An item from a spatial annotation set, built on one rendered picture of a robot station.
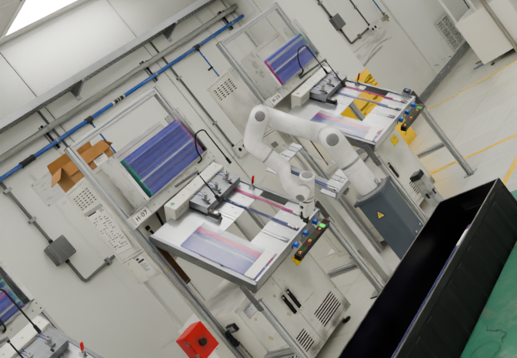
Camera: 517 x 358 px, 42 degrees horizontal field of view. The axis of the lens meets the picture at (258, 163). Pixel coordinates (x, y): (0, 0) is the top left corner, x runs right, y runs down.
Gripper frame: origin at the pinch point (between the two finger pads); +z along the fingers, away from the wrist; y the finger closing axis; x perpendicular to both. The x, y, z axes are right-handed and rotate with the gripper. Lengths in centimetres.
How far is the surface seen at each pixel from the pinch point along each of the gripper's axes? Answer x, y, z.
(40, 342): 66, -136, 3
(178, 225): 66, -32, 10
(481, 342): -124, -162, -154
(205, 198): 61, -12, 3
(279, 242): 8.3, -14.5, 10.2
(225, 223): 43.5, -17.3, 10.3
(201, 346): 9, -88, 21
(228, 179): 60, 11, 3
